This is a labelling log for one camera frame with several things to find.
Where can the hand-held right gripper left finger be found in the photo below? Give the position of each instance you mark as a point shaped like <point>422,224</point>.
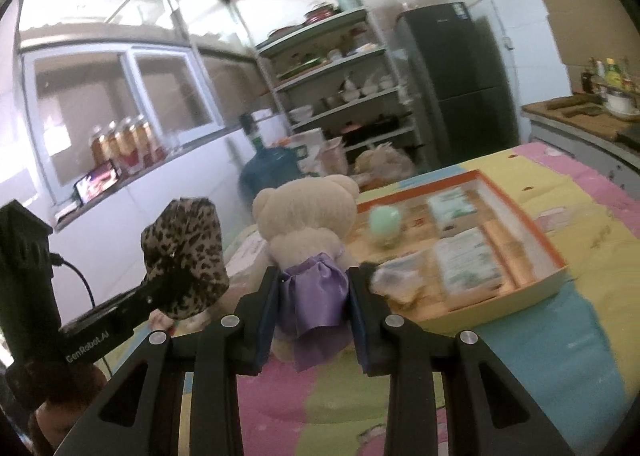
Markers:
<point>264,336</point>

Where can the clear plastic bagged packet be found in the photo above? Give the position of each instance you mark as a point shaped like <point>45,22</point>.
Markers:
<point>400,281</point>

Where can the beige teddy bear purple dress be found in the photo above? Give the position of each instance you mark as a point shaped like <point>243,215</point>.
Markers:
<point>300,216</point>

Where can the red cooking pot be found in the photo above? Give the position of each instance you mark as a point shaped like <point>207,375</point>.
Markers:
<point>320,13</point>

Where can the translucent plastic container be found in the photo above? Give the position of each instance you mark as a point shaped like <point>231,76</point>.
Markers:
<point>334,158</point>

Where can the floral tissue box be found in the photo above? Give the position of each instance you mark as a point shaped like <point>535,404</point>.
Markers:
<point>247,253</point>

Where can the blue water jug with pump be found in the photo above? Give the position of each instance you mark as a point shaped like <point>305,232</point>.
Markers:
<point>272,166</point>

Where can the grey metal shelf rack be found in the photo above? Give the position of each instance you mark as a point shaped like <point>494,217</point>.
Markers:
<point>312,32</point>

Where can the white green tissue packet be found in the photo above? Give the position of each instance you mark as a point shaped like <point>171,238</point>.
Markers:
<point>467,261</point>
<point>452,206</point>

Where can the wall socket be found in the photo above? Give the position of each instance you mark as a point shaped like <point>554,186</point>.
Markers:
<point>509,44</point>

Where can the cardboard wall sheet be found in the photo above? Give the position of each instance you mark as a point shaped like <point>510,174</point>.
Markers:
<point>590,21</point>

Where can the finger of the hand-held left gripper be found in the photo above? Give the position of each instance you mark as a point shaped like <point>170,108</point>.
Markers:
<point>165,286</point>

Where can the filled plastic bag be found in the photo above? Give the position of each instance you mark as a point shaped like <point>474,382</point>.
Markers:
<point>382,163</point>

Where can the white enamel pot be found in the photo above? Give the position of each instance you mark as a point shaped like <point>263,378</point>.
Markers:
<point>621,103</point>

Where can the yellow green bottle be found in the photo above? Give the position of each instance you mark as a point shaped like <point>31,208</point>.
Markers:
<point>612,73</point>

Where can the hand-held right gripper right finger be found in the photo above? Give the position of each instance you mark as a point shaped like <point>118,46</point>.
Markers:
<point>357,326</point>

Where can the person's left hand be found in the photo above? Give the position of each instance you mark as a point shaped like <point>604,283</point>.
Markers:
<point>60,426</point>

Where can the white sack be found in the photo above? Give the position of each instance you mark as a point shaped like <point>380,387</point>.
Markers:
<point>305,148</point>

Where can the colourful printed blanket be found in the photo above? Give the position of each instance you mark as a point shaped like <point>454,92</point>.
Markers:
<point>550,361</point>

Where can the aluminium sliding window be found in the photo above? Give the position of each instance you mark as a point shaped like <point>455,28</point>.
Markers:
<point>131,86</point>

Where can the black induction cooker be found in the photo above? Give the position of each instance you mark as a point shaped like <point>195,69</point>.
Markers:
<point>631,136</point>

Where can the leopard print plush toy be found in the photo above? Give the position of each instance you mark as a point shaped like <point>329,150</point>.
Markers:
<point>190,236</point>

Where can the kitchen counter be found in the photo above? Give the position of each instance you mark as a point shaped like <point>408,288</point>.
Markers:
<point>575,146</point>

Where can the dark sauce bottle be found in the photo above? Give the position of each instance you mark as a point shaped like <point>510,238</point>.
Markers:
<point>586,83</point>

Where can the clear drinking glass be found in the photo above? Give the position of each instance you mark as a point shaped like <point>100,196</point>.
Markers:
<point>175,143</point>

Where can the pale green soft ball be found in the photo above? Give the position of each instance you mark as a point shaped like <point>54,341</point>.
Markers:
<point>386,228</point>

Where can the kitchen cleaver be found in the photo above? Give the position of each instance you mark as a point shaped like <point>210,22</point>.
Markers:
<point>580,110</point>

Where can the dark refrigerator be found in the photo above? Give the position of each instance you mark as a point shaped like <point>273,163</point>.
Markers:
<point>460,86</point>

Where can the smartphone with lit screen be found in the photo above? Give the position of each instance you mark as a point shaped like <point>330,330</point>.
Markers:
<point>97,183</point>

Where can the wooden cutting board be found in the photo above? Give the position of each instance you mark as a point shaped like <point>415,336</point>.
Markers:
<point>575,123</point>

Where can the orange-rimmed cardboard box tray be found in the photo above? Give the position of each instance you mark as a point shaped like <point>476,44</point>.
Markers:
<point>500,303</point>

